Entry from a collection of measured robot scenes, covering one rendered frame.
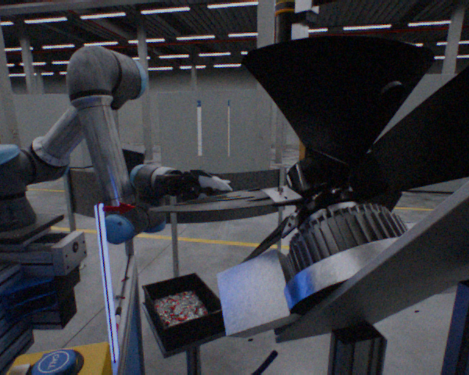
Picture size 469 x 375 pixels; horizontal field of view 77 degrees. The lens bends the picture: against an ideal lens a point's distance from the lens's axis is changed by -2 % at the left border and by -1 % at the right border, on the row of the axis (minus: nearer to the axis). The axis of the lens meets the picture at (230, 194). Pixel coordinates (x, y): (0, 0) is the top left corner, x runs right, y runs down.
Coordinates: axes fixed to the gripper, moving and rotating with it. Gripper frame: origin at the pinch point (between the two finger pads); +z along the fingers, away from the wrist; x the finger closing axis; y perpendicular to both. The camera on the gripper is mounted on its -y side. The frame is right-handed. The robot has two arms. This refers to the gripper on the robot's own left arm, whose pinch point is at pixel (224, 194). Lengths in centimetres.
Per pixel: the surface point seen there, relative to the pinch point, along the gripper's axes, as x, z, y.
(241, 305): 20.6, 10.2, -4.6
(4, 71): -125, -660, 127
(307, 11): -33.7, 16.5, -1.5
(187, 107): -95, -464, 411
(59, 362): 13.7, 10.5, -38.4
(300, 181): -4.3, 14.5, 6.6
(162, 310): 34.6, -17.7, -1.8
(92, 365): 14.4, 12.5, -35.8
